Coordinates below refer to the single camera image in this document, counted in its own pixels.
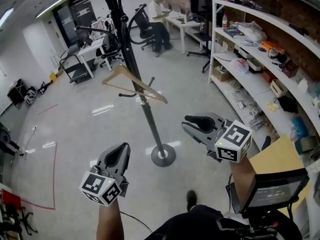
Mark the brown wooden box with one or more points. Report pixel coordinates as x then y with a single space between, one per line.
290 69

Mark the white pink patterned cloth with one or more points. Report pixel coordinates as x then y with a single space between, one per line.
100 26

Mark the black platform trolley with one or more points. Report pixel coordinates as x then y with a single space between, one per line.
78 74

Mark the black display screen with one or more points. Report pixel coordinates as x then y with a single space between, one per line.
275 194

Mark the person's left forearm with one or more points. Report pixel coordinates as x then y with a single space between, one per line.
110 221

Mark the black coat rack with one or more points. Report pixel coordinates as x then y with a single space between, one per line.
151 124

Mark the white box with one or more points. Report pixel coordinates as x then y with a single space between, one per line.
254 65

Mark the white power strip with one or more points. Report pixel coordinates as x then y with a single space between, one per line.
34 128

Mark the small yellow item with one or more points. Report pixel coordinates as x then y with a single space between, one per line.
273 107

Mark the red cap plastic bottle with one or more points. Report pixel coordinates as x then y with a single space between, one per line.
225 21

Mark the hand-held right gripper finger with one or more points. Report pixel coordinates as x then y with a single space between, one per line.
200 136
203 122

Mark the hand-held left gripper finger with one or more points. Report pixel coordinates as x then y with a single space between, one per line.
125 159
111 157

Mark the orange red box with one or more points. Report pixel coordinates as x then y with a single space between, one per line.
269 76

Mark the light wooden table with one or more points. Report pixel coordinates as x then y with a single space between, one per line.
275 156

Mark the blue plastic bag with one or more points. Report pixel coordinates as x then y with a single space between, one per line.
299 129

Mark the blue book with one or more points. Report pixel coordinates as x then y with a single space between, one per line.
234 32

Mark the person's black trousers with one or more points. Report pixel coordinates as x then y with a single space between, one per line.
180 226

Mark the person's right forearm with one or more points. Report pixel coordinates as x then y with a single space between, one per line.
241 184

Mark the pile of metal parts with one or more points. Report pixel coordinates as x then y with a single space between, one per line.
250 109

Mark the red black office chair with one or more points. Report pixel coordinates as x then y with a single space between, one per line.
10 196

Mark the black cloth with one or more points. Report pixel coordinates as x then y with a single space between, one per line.
288 104

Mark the person's black shoe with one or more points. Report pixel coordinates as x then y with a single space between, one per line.
191 200

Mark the long ceiling light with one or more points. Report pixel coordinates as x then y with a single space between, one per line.
6 16
51 6

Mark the black headphones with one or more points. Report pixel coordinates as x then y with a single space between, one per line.
281 57

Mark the beige box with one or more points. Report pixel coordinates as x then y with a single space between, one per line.
278 87

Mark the wooden hanger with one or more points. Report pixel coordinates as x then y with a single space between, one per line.
110 76

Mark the white red plastic bag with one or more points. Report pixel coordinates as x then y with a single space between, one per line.
239 65

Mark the black glass double door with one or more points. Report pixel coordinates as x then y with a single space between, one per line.
65 21

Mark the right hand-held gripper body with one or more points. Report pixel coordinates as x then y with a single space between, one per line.
232 141

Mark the black folding frame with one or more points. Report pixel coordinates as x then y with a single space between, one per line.
16 94

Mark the white desk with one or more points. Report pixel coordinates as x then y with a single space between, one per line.
87 50
180 21

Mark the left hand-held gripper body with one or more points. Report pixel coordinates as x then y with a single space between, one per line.
100 187

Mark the cardboard box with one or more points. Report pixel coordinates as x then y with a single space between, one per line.
221 74

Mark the white metal shelving unit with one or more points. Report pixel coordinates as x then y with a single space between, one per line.
212 46

